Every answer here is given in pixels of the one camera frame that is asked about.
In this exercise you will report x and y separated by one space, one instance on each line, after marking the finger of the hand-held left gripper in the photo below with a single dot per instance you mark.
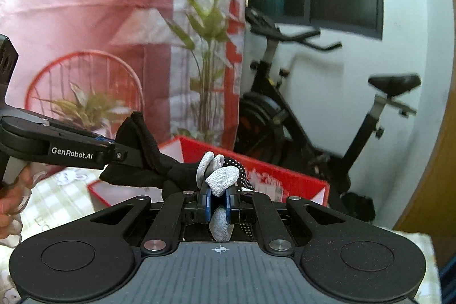
121 156

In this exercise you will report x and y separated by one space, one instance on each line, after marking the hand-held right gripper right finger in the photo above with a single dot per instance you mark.
228 208

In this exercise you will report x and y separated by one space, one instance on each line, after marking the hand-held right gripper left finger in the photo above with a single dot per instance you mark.
204 206

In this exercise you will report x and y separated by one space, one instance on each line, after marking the black knit sock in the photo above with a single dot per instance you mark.
149 161

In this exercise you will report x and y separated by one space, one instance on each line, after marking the grey dotted sock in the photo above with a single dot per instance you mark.
222 179

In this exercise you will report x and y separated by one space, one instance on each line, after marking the red strawberry print box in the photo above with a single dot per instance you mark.
285 183

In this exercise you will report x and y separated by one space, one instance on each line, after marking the person's left hand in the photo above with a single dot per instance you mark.
12 204

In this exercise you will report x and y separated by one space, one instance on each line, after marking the black exercise bike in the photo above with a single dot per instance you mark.
285 126

